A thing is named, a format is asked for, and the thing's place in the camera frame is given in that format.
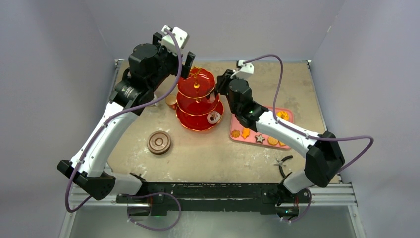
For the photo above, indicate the pink cake slice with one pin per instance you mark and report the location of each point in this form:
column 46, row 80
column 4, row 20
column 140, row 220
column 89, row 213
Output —
column 211, row 98

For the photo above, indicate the small brown cup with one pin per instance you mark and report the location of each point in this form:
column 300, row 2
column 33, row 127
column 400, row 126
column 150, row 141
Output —
column 171, row 101

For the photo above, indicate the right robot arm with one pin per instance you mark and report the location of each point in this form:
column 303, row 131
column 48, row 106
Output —
column 322, row 153

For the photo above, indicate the yellow frosted donut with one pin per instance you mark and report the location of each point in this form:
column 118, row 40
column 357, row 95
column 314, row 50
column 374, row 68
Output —
column 284, row 115

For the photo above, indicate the black base frame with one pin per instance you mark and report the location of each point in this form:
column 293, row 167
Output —
column 264, row 198

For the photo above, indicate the round cracker cookie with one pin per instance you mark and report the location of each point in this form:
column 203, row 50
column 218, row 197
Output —
column 272, row 141

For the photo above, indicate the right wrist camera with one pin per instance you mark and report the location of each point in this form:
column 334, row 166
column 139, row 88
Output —
column 244, row 70

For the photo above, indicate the orange flower cookie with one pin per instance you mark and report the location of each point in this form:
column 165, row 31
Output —
column 235, row 133

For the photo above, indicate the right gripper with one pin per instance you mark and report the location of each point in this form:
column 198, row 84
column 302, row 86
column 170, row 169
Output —
column 222, row 83

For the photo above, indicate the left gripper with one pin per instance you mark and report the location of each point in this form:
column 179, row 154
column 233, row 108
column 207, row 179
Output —
column 162, row 49

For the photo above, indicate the red three-tier cake stand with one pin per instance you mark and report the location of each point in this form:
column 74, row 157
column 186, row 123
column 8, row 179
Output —
column 192, row 105

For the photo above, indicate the white star cookie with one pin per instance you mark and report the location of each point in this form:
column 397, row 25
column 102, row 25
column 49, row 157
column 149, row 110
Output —
column 259, row 139

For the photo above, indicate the black handled pliers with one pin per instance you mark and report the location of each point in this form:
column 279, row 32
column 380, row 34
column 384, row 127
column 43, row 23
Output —
column 281, row 163

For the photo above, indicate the orange fish cookie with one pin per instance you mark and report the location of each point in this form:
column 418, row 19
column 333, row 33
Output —
column 245, row 133

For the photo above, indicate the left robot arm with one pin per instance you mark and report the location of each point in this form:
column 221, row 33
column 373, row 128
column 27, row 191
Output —
column 150, row 64

